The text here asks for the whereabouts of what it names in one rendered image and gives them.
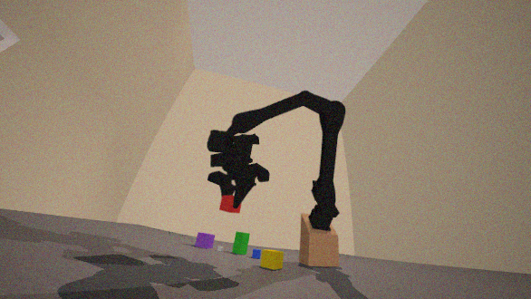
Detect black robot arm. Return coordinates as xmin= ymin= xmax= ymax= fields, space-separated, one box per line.
xmin=208 ymin=91 xmax=345 ymax=231

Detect yellow cube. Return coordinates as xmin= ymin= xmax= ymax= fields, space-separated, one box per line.
xmin=260 ymin=249 xmax=284 ymax=270

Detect red block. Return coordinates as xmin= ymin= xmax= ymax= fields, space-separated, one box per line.
xmin=220 ymin=195 xmax=242 ymax=213

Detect green block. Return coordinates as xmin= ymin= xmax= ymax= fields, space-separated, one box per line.
xmin=232 ymin=242 xmax=247 ymax=255
xmin=234 ymin=232 xmax=250 ymax=244

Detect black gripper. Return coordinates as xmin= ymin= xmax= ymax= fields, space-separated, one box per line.
xmin=208 ymin=149 xmax=270 ymax=208

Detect blue block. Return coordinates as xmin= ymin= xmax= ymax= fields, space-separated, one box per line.
xmin=252 ymin=249 xmax=261 ymax=259

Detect purple cube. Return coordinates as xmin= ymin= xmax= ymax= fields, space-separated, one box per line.
xmin=195 ymin=233 xmax=215 ymax=249

